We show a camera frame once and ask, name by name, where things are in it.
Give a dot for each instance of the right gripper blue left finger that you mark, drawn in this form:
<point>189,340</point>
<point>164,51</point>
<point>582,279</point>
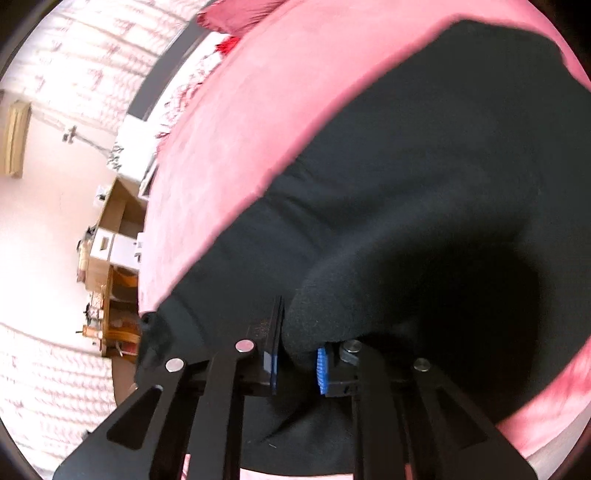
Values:
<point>262,370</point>

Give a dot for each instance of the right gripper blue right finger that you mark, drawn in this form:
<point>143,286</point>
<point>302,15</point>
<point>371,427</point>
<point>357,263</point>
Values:
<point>338,368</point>

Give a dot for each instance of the black pants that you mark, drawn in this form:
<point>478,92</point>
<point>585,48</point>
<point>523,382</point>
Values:
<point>445,210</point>

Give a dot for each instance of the wooden stool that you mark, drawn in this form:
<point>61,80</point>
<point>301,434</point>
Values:
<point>112,316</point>

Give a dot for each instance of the brown cardboard box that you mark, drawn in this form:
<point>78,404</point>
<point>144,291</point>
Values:
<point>111,242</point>

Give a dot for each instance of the white patterned bed sheet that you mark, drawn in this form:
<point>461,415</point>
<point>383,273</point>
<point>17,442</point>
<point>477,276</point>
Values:
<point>136,143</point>

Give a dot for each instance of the pink plush blanket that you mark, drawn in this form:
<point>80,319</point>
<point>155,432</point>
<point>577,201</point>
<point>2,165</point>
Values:
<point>286,80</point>

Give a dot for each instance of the grey bed headboard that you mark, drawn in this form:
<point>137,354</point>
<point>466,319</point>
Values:
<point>165,68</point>

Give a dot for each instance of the dark red pillow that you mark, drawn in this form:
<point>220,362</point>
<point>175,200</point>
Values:
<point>236,17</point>

